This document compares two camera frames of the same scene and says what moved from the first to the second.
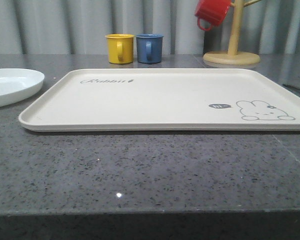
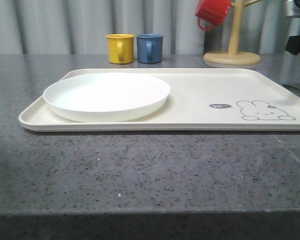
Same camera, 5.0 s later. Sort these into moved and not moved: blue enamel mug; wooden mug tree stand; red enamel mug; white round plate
Moved: white round plate
Not moved: wooden mug tree stand; red enamel mug; blue enamel mug
